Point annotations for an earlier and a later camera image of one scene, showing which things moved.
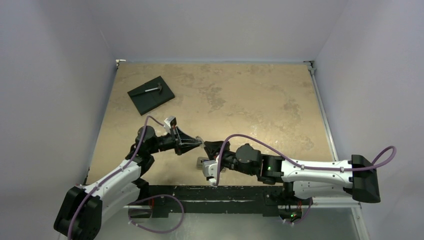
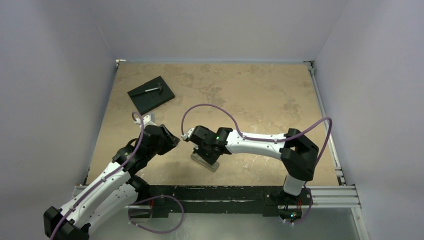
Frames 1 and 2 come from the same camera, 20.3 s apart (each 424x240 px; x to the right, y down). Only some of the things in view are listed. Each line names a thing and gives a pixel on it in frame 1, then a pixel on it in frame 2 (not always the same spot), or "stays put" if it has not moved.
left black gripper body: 175,141 -> 165,144
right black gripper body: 220,152 -> 205,153
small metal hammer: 159,88 stays put
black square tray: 147,100 stays put
